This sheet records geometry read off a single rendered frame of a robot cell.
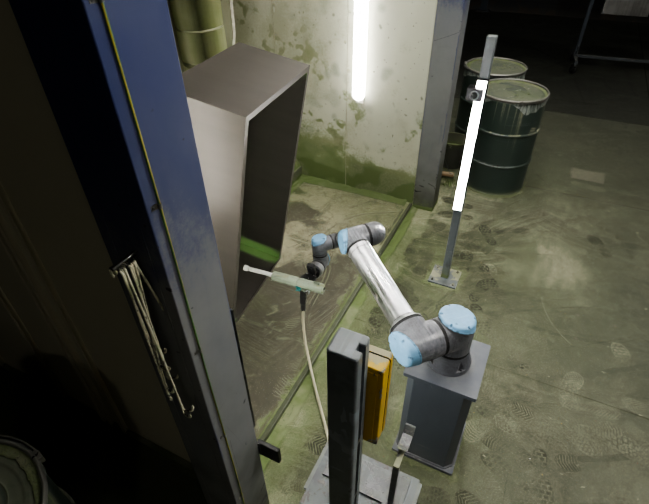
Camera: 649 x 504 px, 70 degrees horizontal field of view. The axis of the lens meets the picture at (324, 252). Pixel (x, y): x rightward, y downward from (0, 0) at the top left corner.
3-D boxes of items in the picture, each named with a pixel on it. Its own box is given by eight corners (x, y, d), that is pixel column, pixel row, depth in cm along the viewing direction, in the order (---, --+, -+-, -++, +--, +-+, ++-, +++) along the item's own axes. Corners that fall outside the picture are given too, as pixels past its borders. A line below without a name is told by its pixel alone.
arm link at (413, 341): (450, 343, 175) (364, 215, 220) (410, 358, 170) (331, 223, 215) (440, 363, 186) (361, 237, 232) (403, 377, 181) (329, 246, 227)
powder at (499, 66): (532, 65, 443) (533, 63, 443) (515, 81, 409) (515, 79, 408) (478, 56, 468) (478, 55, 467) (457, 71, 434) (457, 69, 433)
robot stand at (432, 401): (465, 424, 245) (491, 345, 205) (451, 476, 223) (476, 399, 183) (410, 402, 255) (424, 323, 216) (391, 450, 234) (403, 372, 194)
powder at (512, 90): (478, 80, 413) (478, 78, 412) (541, 83, 404) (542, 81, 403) (481, 102, 372) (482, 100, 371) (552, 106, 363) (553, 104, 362)
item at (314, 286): (324, 312, 263) (326, 281, 250) (321, 317, 260) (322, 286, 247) (248, 291, 276) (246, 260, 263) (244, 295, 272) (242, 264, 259)
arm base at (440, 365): (475, 350, 203) (479, 335, 197) (465, 383, 189) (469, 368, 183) (432, 336, 209) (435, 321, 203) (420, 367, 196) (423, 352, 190)
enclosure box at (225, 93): (173, 303, 245) (157, 86, 164) (229, 238, 288) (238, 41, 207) (232, 328, 240) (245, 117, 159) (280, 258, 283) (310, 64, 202)
